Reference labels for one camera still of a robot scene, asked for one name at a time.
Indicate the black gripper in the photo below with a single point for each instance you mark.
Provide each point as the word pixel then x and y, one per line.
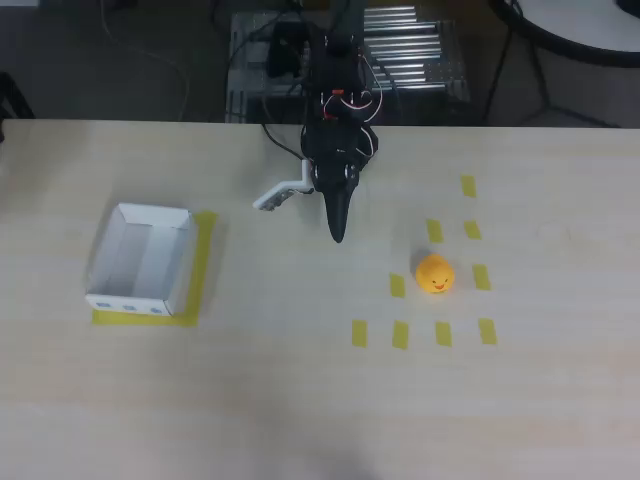
pixel 334 181

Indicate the yellow rubber duck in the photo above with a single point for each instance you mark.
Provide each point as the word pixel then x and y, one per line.
pixel 435 275

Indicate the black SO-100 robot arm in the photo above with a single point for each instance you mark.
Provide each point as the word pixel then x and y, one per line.
pixel 336 90

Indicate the yellow tape square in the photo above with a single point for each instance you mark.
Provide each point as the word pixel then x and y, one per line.
pixel 202 260

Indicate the white open cardboard box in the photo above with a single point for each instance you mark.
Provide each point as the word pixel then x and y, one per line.
pixel 137 262

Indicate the yellow tape strip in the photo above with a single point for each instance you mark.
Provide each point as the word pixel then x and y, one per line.
pixel 487 331
pixel 472 229
pixel 481 277
pixel 434 230
pixel 443 333
pixel 397 285
pixel 400 334
pixel 468 186
pixel 359 333

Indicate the metal roller conveyor rack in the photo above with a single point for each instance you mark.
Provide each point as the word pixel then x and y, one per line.
pixel 420 55

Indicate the round white table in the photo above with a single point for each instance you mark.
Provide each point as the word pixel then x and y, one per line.
pixel 575 30

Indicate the black chair part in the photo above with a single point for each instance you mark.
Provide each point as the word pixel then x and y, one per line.
pixel 12 97

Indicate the black table leg frame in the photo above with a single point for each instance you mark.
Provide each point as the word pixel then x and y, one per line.
pixel 540 85

